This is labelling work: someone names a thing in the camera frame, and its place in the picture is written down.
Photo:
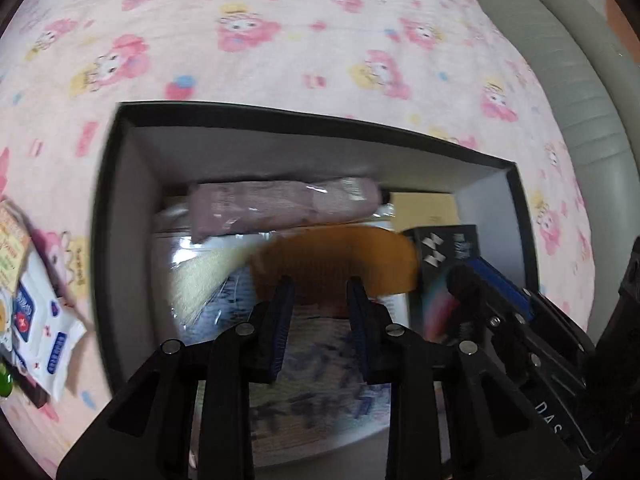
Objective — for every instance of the yellow orange snack packet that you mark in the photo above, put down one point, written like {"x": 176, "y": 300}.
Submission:
{"x": 12, "y": 245}

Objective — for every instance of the grey padded headboard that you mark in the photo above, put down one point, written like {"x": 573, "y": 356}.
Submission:
{"x": 575, "y": 85}

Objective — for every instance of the pink printed bed sheet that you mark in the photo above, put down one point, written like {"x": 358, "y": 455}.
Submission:
{"x": 300, "y": 35}

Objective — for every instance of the green glossy item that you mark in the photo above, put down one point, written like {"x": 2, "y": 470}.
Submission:
{"x": 5, "y": 382}

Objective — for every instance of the white wet wipes pack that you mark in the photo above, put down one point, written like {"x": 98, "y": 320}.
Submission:
{"x": 45, "y": 320}

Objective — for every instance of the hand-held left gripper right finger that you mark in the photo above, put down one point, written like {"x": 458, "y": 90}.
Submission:
{"x": 357, "y": 320}

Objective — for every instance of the mauve tube packet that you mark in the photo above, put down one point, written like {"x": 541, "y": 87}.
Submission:
{"x": 280, "y": 205}

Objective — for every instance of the small black iridescent box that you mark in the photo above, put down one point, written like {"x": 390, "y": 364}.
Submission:
{"x": 435, "y": 285}

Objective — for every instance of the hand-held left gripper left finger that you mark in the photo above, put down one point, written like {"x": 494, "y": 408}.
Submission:
{"x": 282, "y": 320}

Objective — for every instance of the clear plastic noodle packet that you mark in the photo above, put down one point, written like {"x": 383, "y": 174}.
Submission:
{"x": 310, "y": 385}

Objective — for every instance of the dark brown packet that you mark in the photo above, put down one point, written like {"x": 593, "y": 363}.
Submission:
{"x": 35, "y": 395}

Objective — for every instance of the tan flat packet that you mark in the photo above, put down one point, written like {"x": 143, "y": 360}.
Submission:
{"x": 425, "y": 207}

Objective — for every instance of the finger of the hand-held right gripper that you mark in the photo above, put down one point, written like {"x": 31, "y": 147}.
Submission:
{"x": 472, "y": 300}
{"x": 500, "y": 280}

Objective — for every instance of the black cardboard box container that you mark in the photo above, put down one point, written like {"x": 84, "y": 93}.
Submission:
{"x": 300, "y": 160}

